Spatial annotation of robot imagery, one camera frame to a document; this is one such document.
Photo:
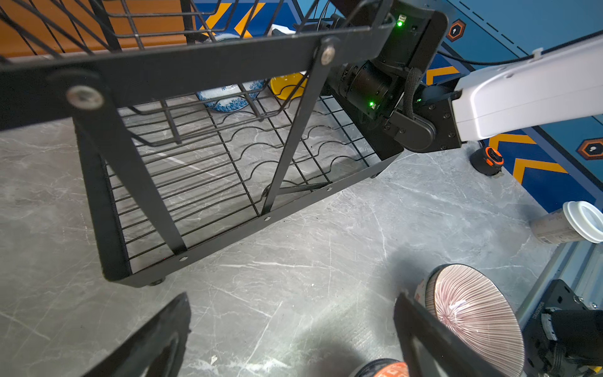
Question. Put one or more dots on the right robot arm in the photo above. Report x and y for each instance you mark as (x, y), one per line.
(389, 102)

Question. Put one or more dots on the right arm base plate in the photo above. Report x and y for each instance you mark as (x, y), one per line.
(563, 337)

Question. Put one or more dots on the yellow bowl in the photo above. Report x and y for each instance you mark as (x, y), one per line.
(288, 87)

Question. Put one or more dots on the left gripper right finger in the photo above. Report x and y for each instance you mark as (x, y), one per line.
(429, 348)

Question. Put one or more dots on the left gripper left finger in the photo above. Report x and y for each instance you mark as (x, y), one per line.
(156, 349)

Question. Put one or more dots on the pink striped bowl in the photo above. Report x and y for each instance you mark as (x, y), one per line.
(471, 306)

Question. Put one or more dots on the orange patterned bowl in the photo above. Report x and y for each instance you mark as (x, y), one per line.
(384, 367)

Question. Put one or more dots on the white lidded cup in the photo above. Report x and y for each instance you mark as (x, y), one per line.
(576, 221)

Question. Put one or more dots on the blue floral bowl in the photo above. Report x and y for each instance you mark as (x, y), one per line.
(231, 98)

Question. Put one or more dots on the black wire dish rack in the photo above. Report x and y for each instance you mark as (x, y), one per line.
(169, 181)

